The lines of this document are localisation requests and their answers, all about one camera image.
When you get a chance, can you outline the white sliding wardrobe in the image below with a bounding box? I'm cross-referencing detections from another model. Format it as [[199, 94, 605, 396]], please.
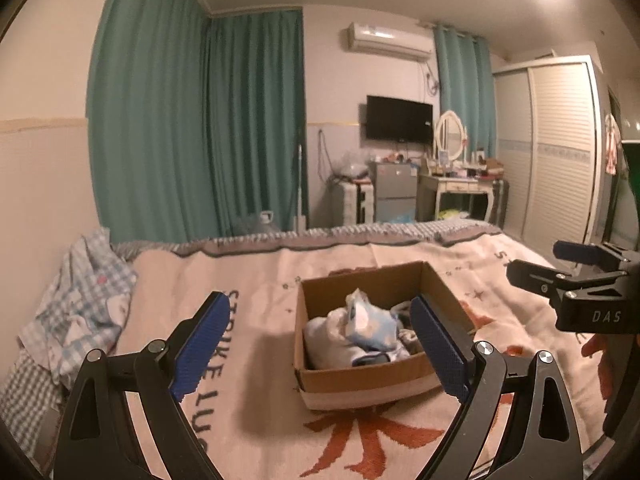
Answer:
[[492, 55, 608, 261]]

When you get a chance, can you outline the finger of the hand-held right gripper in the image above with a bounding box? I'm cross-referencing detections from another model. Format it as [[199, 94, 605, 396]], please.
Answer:
[[506, 259, 576, 297], [553, 241, 608, 267]]

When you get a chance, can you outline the grey mini fridge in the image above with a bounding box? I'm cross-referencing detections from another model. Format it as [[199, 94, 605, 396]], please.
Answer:
[[369, 160, 420, 223]]

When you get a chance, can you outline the hanging patterned garment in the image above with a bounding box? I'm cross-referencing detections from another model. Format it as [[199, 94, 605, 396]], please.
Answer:
[[603, 112, 622, 176]]

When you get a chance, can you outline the narrow green curtain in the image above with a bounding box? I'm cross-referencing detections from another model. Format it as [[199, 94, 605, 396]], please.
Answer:
[[432, 22, 498, 161]]

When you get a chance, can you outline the white air conditioner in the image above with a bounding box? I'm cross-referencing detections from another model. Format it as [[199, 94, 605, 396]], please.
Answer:
[[345, 21, 433, 63]]

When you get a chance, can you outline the white suitcase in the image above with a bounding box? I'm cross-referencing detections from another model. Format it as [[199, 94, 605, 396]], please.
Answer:
[[335, 180, 376, 226]]

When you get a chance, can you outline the clear plastic bag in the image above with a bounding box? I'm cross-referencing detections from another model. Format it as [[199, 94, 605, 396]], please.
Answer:
[[336, 150, 371, 181]]

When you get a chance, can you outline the black wall television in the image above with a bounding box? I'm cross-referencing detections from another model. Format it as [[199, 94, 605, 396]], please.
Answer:
[[366, 95, 434, 143]]

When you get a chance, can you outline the grey striped bedsheet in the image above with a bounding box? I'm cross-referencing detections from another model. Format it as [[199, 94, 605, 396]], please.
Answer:
[[112, 217, 501, 261]]

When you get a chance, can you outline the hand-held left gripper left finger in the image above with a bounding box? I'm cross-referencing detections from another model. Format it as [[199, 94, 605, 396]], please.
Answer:
[[57, 290, 232, 480]]

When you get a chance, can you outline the cardboard box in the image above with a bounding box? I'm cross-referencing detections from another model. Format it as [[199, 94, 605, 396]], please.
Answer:
[[293, 261, 476, 411]]

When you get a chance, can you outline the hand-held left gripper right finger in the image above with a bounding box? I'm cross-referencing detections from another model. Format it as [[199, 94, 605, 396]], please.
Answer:
[[410, 294, 586, 480]]

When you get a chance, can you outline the blue patterned soft packet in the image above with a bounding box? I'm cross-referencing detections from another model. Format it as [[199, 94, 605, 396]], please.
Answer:
[[345, 289, 402, 352]]

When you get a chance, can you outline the black packet with white label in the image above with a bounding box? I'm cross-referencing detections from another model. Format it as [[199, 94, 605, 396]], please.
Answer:
[[398, 329, 426, 357]]

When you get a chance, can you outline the dark suitcase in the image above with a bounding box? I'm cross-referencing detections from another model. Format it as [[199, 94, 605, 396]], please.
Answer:
[[492, 180, 510, 226]]

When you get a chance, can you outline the white mop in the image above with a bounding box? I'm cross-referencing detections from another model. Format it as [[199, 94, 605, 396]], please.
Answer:
[[292, 142, 308, 233]]

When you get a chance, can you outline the cream printed blanket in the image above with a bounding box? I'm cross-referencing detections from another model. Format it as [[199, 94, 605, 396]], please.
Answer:
[[115, 235, 616, 480]]

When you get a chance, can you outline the blue checked quilt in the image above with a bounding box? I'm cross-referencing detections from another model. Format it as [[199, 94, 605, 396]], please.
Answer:
[[0, 227, 138, 441]]

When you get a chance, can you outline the white dressing table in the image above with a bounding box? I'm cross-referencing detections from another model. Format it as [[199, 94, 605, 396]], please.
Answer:
[[417, 172, 496, 223]]

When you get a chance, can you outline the oval white vanity mirror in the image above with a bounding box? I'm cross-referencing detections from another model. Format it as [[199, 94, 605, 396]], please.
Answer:
[[434, 110, 467, 163]]

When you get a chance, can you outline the person's right hand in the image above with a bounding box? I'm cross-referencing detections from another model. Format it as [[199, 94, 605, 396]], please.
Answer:
[[581, 334, 617, 401]]

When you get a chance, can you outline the dark green panel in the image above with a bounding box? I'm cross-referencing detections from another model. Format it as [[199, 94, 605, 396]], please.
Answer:
[[602, 137, 640, 252]]

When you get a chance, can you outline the clear water jug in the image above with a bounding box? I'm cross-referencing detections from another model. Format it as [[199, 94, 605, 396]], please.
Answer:
[[235, 210, 278, 237]]

